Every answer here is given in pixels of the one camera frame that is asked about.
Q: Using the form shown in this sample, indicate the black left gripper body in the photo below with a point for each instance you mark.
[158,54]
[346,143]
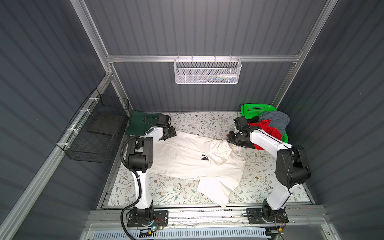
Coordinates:
[170,132]

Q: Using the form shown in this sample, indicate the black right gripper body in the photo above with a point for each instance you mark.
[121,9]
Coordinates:
[234,138]

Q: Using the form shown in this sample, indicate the white printed t shirt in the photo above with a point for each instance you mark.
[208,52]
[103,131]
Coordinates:
[216,164]

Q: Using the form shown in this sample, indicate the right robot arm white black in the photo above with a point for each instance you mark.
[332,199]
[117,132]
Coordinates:
[292,167]

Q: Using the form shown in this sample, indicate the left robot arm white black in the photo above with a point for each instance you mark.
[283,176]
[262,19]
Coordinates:
[137,155]

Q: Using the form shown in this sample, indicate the red t shirt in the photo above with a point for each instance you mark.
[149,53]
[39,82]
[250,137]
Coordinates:
[264,125]

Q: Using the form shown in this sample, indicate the green plastic laundry basket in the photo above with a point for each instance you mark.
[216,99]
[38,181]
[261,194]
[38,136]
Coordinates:
[252,111]

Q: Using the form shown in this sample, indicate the folded dark green t shirt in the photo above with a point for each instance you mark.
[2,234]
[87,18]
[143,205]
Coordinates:
[140,123]

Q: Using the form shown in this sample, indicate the grey blue t shirt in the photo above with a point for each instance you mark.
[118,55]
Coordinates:
[278,120]

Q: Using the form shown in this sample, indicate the floral patterned table mat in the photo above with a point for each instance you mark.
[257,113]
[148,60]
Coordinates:
[256,184]

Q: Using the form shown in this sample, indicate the white bottle in basket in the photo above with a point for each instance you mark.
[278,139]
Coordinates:
[228,77]

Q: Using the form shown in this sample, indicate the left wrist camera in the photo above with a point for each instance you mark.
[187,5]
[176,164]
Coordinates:
[164,121]

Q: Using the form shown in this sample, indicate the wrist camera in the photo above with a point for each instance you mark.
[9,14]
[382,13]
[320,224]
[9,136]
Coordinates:
[164,121]
[241,124]

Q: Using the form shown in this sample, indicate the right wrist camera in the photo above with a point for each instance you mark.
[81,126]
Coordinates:
[241,124]

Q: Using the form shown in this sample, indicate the white wire mesh basket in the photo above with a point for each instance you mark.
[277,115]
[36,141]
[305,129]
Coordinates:
[204,71]

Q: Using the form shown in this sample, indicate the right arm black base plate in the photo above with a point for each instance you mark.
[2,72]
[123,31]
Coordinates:
[266,216]

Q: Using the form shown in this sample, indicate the black wire mesh basket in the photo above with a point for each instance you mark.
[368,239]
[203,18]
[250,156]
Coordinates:
[97,133]

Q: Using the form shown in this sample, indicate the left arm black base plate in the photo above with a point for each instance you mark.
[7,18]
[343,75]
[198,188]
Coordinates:
[147,218]

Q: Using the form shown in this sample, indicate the white slotted cable duct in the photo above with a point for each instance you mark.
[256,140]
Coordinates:
[204,233]

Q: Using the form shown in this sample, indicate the aluminium mounting rail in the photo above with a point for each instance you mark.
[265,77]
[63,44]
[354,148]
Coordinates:
[205,217]

